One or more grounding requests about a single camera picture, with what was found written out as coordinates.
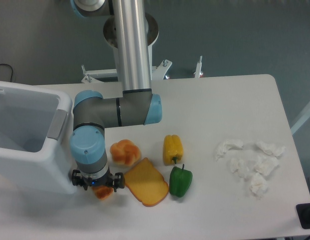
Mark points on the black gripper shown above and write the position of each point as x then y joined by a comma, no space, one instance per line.
116,181

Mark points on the orange croissant bread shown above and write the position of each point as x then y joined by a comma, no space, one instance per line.
102,192

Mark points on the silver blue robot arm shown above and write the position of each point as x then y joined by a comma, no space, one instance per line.
138,105

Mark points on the round knotted bread roll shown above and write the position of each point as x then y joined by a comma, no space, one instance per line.
125,153

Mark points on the square toast bread slice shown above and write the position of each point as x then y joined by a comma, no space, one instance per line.
146,183

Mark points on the white trash can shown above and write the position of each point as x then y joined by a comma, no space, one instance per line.
33,125

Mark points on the green bell pepper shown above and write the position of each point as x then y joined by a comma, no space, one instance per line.
180,181

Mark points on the yellow bell pepper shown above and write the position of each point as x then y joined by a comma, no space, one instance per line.
172,150

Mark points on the crumpled white tissue top left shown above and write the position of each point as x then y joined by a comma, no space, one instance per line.
226,145

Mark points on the crumpled white tissue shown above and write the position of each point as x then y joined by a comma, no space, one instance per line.
258,185
226,145
271,149
238,165
266,164

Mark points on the crumpled white tissue middle left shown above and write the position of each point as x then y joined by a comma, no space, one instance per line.
238,165

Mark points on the crumpled white tissue bottom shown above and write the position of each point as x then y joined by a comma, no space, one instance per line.
258,185

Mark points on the crumpled white tissue middle right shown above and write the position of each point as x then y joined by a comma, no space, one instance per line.
266,164

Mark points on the crumpled white tissue top right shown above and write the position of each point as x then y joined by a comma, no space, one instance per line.
271,149

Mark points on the black device at edge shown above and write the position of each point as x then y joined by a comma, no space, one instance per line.
303,212

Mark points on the white frame at right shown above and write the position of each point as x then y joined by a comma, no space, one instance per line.
301,118

